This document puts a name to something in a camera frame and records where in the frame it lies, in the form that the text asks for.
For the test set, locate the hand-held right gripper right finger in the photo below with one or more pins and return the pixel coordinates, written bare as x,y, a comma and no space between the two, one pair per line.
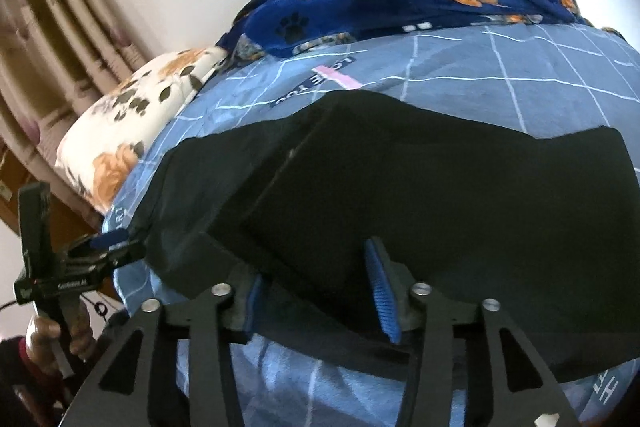
382,292

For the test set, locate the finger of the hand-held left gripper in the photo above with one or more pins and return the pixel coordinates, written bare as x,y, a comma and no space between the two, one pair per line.
112,239

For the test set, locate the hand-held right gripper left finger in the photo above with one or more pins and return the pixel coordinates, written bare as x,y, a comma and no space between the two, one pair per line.
256,294

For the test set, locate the black pants with orange lining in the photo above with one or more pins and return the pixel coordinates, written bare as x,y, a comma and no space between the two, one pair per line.
400,182

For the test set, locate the person's left forearm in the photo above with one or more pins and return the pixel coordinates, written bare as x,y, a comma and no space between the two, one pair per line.
20,382

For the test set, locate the person's left hand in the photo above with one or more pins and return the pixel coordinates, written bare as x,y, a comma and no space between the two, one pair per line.
80,332

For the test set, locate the white floral pillow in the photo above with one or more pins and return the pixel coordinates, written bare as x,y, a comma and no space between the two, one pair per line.
125,127

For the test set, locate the beige patterned curtain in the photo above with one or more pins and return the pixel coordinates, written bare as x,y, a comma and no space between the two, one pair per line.
60,32

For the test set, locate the blue grid bed sheet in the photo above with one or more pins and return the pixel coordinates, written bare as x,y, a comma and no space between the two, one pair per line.
500,67

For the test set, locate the navy printed blanket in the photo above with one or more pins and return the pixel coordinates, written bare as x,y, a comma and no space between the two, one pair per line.
390,17

